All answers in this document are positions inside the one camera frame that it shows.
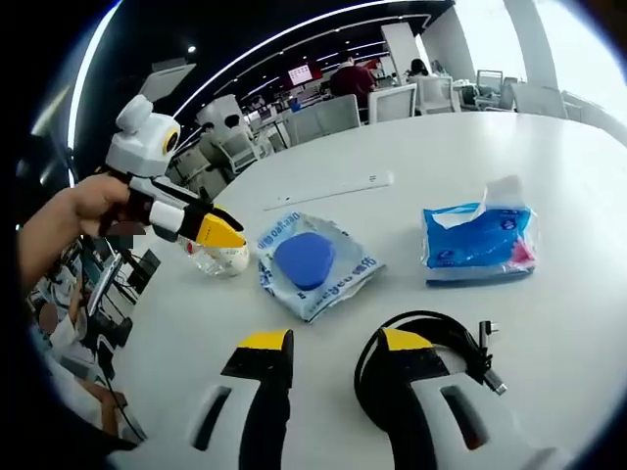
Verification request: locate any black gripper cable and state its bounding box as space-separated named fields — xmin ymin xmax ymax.
xmin=104 ymin=376 xmax=149 ymax=442

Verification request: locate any blue tissue pack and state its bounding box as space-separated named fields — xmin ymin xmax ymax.
xmin=421 ymin=174 xmax=540 ymax=288

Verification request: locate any grey office chair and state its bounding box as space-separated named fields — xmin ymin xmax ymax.
xmin=282 ymin=94 xmax=362 ymax=144

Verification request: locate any blue rounded case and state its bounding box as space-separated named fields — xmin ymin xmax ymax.
xmin=272 ymin=232 xmax=338 ymax=292

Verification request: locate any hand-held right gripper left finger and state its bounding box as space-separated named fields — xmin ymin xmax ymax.
xmin=185 ymin=328 xmax=296 ymax=470

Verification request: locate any white flat bar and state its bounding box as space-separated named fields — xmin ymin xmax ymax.
xmin=263 ymin=169 xmax=396 ymax=212

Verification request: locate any dark frame office chair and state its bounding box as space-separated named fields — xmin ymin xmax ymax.
xmin=474 ymin=68 xmax=506 ymax=112

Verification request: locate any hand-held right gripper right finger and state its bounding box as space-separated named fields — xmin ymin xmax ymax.
xmin=374 ymin=326 xmax=518 ymax=470

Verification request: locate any person's left hand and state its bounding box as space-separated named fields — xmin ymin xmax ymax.
xmin=48 ymin=172 xmax=148 ymax=237

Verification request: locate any ceiling air conditioner vent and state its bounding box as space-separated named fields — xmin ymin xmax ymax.
xmin=138 ymin=62 xmax=198 ymax=105

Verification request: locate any white mesh office chair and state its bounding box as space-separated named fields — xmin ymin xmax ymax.
xmin=415 ymin=75 xmax=462 ymax=117
xmin=366 ymin=82 xmax=419 ymax=124
xmin=223 ymin=129 xmax=262 ymax=173

